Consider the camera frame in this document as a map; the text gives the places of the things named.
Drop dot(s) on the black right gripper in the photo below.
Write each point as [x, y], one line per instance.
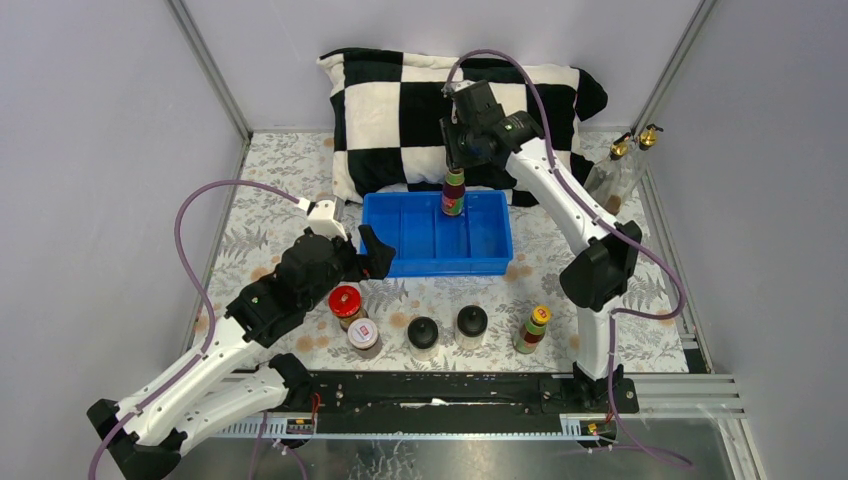
[450, 126]

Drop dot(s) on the white lid sauce jar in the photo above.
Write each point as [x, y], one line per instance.
[364, 337]

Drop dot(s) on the gold oil bottle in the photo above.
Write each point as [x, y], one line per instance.
[605, 176]
[630, 158]

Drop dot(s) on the gold top oil bottle right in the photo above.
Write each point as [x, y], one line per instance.
[630, 158]

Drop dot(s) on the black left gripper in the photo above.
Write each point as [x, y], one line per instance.
[373, 266]

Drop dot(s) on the black cap shaker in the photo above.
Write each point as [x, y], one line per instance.
[471, 325]
[423, 338]

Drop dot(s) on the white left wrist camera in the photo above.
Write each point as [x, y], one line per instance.
[324, 216]

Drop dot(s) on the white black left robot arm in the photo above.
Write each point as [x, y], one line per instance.
[149, 432]

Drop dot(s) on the blue plastic divided bin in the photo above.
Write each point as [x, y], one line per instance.
[429, 243]

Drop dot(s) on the red lid sauce jar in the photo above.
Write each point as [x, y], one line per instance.
[346, 304]

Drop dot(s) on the floral pattern table mat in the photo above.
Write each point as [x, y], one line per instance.
[264, 221]

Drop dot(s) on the gold top oil bottle left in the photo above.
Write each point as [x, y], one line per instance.
[605, 176]

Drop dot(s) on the black cap shaker left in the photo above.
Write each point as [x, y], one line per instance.
[423, 338]

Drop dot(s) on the black cap shaker right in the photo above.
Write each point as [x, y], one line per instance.
[471, 325]

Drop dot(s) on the black white checkered pillow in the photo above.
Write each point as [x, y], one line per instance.
[388, 104]

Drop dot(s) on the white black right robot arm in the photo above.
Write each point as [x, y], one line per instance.
[605, 250]

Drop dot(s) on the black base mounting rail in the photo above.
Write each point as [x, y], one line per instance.
[441, 403]

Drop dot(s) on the yellow cap sauce bottle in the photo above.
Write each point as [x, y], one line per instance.
[531, 332]
[453, 192]

